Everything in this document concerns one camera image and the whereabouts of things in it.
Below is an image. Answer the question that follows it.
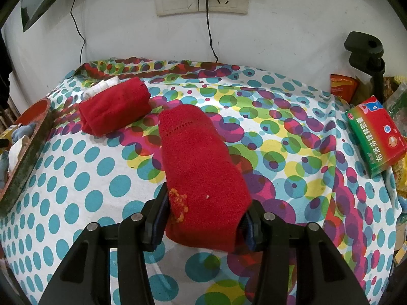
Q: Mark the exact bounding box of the plastic bag of snacks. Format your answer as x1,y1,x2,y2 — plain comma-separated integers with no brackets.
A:
384,75,406,189

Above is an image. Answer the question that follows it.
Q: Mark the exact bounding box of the red round tray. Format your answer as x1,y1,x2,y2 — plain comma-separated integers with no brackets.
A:
1,98,54,218

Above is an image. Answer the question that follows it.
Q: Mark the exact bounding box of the red green medicine box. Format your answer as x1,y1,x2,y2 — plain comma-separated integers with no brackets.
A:
346,96,406,177

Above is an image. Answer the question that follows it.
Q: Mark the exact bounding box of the polka dot bed sheet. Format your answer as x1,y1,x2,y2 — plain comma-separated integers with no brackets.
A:
1,58,401,304

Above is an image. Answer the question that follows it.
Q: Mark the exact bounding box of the black clamp stand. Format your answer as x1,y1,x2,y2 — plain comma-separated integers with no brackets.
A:
344,31,386,103

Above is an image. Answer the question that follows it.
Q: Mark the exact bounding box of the light blue sock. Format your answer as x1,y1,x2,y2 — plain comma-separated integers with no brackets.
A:
12,122,36,144
0,151,9,189

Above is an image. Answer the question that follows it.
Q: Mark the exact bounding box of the yellow medicine box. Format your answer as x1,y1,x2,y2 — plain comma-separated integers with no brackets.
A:
0,125,19,141

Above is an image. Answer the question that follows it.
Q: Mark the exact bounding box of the small white sock roll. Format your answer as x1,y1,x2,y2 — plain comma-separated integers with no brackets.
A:
83,77,120,101

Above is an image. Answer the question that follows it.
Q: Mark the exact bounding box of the black charger cable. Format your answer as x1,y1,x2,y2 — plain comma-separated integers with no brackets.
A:
203,0,220,64

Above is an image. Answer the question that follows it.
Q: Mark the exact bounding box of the red sock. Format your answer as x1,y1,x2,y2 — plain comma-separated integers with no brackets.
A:
159,105,252,252
78,77,151,137

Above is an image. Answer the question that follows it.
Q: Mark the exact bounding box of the grey wall cable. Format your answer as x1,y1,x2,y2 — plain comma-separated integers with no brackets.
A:
69,0,88,68

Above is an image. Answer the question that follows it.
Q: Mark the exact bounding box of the red snack packet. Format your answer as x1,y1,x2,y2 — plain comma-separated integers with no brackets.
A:
330,74,359,103

